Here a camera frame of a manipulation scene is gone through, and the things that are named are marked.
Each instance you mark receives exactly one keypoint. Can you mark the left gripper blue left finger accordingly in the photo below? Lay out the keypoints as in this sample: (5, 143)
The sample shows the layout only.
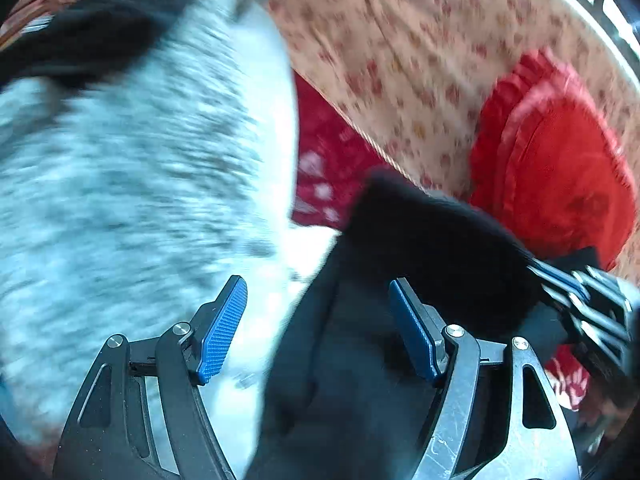
(108, 433)

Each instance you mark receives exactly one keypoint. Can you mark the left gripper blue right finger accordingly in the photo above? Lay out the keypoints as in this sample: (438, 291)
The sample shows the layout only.
(538, 444)

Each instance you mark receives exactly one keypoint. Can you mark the black knit pants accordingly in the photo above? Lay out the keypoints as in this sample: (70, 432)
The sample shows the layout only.
(342, 400)

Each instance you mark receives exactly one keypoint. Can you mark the red heart ruffled pillow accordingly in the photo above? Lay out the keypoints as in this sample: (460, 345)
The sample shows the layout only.
(547, 166)

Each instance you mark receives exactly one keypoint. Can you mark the grey fleece jacket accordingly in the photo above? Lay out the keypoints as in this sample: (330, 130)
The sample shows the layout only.
(147, 154)

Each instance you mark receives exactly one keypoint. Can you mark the red white plush blanket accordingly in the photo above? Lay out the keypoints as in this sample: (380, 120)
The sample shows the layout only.
(335, 164)

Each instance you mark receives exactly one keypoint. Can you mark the floral beige quilt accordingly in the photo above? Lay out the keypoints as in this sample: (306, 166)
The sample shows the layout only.
(411, 76)

